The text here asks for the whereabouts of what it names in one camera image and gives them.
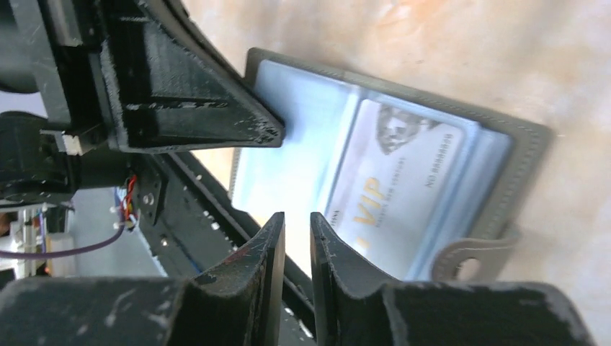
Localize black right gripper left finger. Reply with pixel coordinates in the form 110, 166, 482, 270
1, 213, 285, 345

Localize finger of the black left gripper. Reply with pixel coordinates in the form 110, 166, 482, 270
97, 1, 285, 153

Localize grey card holder wallet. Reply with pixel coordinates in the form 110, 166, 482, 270
229, 48, 553, 281

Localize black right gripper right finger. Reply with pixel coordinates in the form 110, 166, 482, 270
310, 212, 594, 345

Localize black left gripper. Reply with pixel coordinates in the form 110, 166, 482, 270
1, 1, 138, 205

